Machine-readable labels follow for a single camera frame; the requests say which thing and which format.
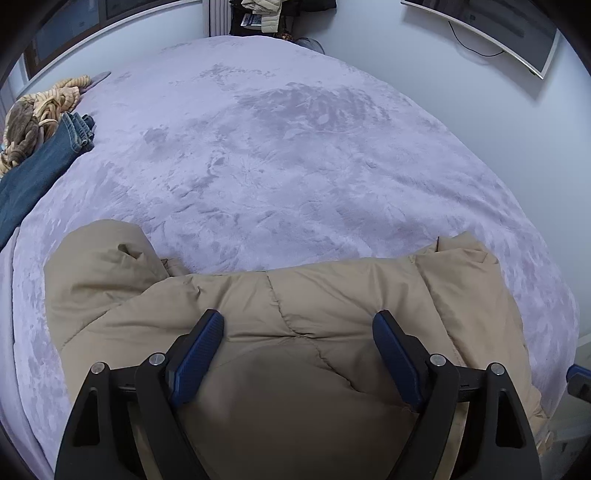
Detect blue jeans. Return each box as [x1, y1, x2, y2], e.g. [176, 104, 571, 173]
[0, 112, 96, 250]

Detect wall-mounted television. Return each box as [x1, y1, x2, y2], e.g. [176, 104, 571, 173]
[401, 0, 561, 80]

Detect hanging beige jacket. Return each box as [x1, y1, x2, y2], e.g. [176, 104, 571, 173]
[252, 0, 284, 33]

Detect purple plush blanket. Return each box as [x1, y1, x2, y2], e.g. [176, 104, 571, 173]
[11, 34, 580, 467]

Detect hanging dark clothes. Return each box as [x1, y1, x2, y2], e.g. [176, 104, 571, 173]
[228, 0, 338, 41]

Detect brown beige knitted garment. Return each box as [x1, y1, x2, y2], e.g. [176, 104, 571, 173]
[0, 75, 93, 178]

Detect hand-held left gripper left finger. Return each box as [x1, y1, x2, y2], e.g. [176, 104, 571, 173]
[54, 308, 226, 480]

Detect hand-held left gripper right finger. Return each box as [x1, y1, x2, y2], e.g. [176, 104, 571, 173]
[372, 309, 542, 480]

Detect beige puffer jacket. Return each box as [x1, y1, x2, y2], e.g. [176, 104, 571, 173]
[44, 219, 552, 480]

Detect white radiator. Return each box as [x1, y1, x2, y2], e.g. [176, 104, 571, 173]
[208, 0, 230, 37]

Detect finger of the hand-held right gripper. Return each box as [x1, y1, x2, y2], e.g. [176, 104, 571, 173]
[566, 364, 591, 401]

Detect black television cable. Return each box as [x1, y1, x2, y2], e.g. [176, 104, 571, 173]
[448, 21, 505, 58]

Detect lavender bed sheet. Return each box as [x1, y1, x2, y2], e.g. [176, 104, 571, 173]
[0, 226, 51, 476]

